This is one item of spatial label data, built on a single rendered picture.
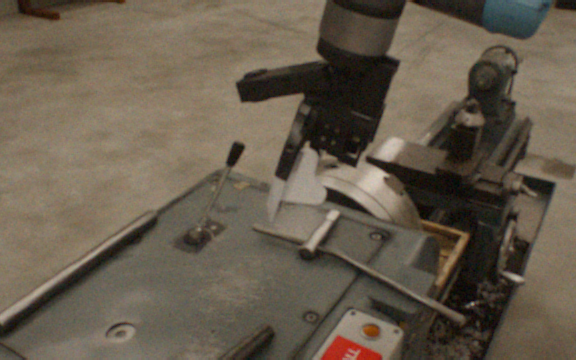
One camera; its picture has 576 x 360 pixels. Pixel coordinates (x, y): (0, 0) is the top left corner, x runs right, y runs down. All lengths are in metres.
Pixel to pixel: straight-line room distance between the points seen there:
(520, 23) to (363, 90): 0.16
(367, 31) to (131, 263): 0.49
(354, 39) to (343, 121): 0.09
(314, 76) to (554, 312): 2.35
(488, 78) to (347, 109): 1.52
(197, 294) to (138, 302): 0.08
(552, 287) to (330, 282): 2.24
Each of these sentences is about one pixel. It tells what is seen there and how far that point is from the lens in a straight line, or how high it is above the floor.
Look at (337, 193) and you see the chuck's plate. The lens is 1.03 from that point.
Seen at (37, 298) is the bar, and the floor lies 1.27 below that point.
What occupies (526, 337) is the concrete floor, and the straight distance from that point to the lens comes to 2.65.
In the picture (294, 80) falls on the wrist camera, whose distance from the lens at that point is 0.59.
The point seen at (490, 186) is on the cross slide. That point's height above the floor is 0.96.
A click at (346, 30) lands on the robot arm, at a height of 1.63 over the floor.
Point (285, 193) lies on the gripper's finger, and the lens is 0.60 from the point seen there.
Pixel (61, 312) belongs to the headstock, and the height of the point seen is 1.26.
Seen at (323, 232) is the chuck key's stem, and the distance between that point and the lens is 0.84.
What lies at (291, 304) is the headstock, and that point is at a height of 1.26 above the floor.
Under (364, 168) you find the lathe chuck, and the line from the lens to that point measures 1.10.
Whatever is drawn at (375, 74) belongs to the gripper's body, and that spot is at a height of 1.58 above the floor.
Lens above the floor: 1.77
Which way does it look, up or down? 30 degrees down
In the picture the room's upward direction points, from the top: straight up
